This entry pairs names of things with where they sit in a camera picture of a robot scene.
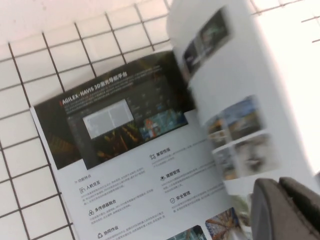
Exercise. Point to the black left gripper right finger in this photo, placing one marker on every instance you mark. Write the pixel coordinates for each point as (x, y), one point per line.
(308, 205)

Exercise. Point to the white black-grid tablecloth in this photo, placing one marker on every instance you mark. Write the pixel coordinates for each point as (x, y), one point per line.
(37, 75)

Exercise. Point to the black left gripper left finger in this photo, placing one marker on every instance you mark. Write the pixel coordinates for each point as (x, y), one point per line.
(270, 212)

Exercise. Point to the brochure book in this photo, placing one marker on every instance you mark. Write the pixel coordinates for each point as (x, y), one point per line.
(125, 175)

